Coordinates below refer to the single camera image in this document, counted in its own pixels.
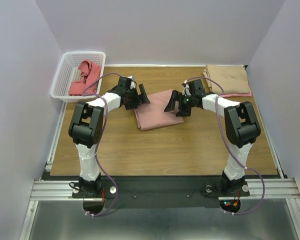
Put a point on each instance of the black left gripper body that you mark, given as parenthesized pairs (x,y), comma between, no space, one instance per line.
(132,101)

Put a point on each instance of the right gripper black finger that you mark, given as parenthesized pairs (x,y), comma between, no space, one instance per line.
(175,97)
(183,111)

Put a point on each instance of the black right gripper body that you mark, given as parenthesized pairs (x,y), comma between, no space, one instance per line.
(180,103)

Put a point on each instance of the pink printed t shirt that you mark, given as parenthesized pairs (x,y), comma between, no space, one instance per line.
(151,116)

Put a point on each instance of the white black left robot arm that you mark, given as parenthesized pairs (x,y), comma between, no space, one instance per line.
(88,124)

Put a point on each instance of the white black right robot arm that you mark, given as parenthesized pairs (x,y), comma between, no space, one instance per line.
(239,128)

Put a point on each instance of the crumpled red t shirt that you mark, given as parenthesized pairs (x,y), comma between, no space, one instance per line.
(90,72)

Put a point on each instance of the folded beige t shirt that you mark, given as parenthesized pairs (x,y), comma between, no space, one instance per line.
(225,76)

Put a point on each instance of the folded pink t shirt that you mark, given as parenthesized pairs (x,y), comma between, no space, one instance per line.
(237,91)

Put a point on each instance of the white plastic basket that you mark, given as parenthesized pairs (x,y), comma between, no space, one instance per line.
(68,71)

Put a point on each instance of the silver round knob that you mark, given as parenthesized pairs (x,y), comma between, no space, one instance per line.
(208,189)

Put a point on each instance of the white round knob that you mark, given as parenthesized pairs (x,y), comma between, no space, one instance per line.
(112,190)

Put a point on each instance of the circuit board with leds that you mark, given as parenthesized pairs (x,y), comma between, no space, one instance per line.
(232,206)

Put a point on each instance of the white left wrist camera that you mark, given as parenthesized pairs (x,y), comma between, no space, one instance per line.
(133,83)

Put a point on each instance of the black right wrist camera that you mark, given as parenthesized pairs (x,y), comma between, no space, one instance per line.
(193,88)

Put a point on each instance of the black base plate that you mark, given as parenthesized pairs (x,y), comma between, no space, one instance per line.
(157,192)

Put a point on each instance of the aluminium frame rail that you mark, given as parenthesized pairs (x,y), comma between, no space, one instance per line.
(195,148)

